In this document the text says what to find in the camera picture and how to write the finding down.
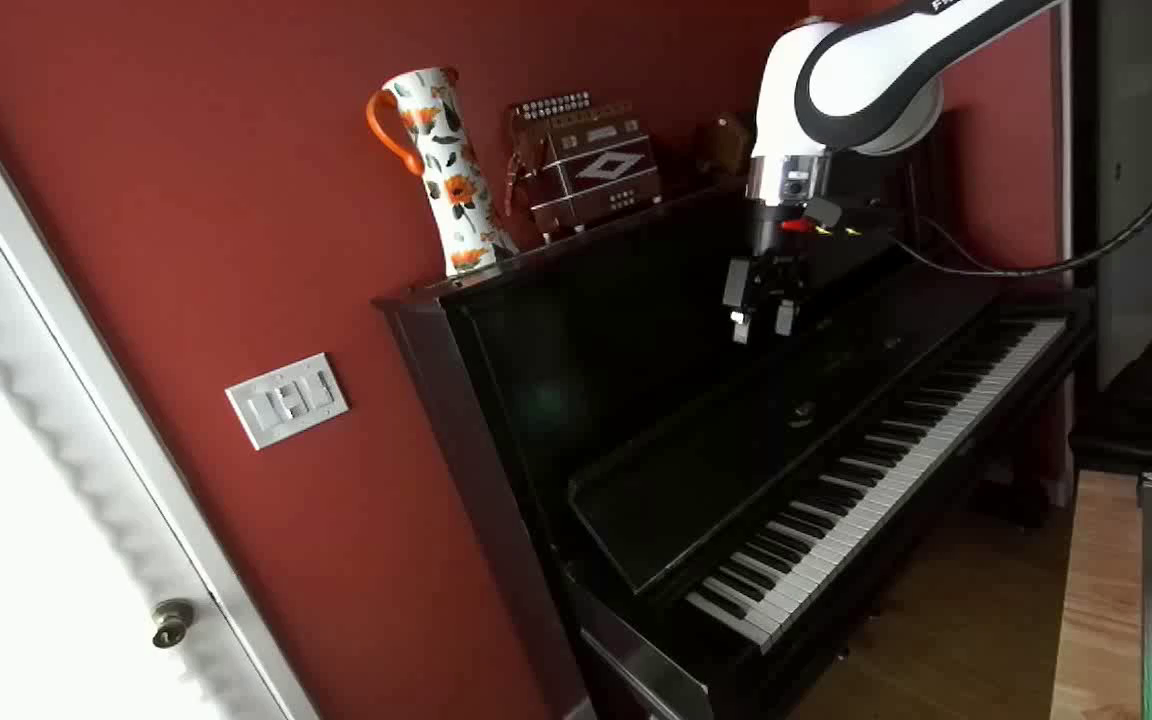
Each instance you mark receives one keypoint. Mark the metal door knob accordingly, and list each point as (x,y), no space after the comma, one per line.
(174,620)

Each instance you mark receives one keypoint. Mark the white light switch plate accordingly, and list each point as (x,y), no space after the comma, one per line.
(284,398)

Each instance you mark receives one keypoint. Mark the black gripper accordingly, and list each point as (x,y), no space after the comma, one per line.
(774,246)

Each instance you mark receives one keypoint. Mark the black upright piano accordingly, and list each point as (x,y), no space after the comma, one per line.
(738,454)

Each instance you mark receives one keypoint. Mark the white door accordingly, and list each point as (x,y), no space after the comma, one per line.
(28,507)

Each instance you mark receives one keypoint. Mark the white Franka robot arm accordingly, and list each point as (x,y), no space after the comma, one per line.
(869,67)

